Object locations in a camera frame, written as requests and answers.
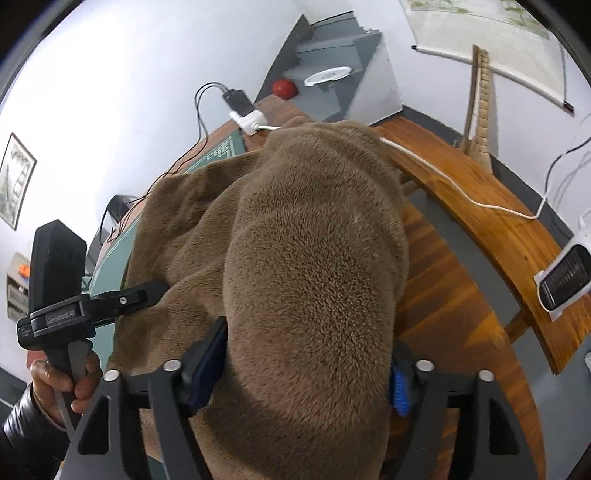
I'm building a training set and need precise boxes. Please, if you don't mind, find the hanging wall scroll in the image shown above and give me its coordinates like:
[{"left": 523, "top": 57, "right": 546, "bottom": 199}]
[{"left": 399, "top": 0, "right": 575, "bottom": 114}]

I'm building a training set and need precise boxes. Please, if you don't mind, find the black charger cable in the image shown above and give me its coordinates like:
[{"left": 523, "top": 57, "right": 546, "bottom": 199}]
[
  {"left": 104, "top": 82, "right": 232, "bottom": 245},
  {"left": 108, "top": 83, "right": 229, "bottom": 232}
]

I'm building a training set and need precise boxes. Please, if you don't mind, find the black mesh office chair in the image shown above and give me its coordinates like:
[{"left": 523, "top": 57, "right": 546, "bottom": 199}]
[{"left": 85, "top": 194, "right": 144, "bottom": 273}]

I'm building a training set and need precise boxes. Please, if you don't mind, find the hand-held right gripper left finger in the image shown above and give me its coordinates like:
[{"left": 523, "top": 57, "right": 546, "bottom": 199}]
[{"left": 65, "top": 316, "right": 229, "bottom": 480}]

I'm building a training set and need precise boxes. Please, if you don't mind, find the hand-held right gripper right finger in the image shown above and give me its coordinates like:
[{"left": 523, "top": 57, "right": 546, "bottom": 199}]
[{"left": 388, "top": 342, "right": 541, "bottom": 480}]

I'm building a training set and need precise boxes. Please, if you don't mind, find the person's left forearm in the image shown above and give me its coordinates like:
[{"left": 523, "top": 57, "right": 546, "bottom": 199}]
[{"left": 0, "top": 383, "right": 77, "bottom": 480}]

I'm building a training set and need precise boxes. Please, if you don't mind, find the person's left hand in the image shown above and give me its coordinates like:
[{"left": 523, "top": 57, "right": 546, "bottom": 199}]
[{"left": 29, "top": 340, "right": 103, "bottom": 424}]

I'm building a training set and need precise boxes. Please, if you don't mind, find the black power adapter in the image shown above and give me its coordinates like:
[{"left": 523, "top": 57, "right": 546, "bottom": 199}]
[{"left": 222, "top": 89, "right": 256, "bottom": 116}]

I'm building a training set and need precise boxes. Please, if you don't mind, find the white power strip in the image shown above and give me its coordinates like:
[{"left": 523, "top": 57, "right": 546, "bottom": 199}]
[{"left": 229, "top": 108, "right": 269, "bottom": 137}]

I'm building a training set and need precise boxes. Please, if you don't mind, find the notched wooden stick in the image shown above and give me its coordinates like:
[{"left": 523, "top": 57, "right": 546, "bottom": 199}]
[{"left": 462, "top": 44, "right": 494, "bottom": 171}]

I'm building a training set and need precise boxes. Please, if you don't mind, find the green table mat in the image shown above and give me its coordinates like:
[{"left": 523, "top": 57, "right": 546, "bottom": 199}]
[{"left": 88, "top": 129, "right": 245, "bottom": 315}]

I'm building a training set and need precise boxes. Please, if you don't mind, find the brown fleece garment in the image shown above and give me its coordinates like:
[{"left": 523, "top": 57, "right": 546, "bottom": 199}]
[{"left": 107, "top": 115, "right": 411, "bottom": 480}]

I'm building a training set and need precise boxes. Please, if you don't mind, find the white plate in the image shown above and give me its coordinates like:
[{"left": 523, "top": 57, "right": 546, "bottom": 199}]
[{"left": 304, "top": 66, "right": 354, "bottom": 87}]

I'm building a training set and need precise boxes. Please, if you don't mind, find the framed wall picture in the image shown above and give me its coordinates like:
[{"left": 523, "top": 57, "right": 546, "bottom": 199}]
[{"left": 0, "top": 133, "right": 38, "bottom": 230}]

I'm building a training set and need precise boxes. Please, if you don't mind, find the black appliance cable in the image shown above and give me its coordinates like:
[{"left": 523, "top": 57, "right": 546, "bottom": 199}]
[{"left": 545, "top": 131, "right": 591, "bottom": 208}]

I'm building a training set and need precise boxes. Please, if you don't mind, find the white power cord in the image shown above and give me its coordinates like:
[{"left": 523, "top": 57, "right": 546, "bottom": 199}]
[{"left": 256, "top": 122, "right": 591, "bottom": 220}]

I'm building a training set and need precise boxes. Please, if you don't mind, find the white small appliance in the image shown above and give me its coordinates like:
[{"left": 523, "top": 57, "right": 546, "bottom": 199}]
[{"left": 533, "top": 231, "right": 591, "bottom": 321}]

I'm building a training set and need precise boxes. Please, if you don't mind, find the beige wall panel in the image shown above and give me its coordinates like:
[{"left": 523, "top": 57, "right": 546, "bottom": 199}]
[{"left": 6, "top": 251, "right": 32, "bottom": 321}]

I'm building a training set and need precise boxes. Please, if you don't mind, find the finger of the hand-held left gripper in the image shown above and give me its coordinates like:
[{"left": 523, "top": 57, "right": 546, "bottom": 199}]
[{"left": 90, "top": 278, "right": 170, "bottom": 329}]

